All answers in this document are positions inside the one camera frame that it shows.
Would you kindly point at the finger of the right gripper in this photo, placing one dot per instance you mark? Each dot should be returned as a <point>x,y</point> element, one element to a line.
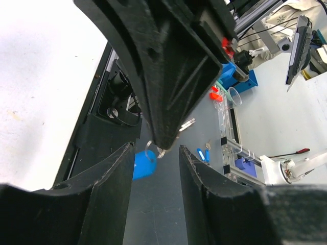
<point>169,67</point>

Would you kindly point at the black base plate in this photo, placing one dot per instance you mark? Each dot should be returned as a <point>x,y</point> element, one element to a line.
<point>100,129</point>

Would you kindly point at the blue storage bin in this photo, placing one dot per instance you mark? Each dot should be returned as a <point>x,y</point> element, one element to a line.
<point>230,78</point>

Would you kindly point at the clear plastic cup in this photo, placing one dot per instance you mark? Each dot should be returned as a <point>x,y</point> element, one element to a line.
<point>235,97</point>

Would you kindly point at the red handled screwdriver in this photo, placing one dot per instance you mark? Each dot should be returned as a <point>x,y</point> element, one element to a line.
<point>305,150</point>

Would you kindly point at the blue key tag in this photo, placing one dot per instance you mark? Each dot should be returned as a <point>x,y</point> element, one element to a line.
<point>145,164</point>

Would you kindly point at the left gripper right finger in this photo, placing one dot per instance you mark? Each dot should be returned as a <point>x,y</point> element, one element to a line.
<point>220,211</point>

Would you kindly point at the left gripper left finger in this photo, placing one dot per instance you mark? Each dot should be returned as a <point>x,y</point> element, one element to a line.
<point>89,208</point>

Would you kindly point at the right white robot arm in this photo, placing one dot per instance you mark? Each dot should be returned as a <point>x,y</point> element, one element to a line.
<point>120,84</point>

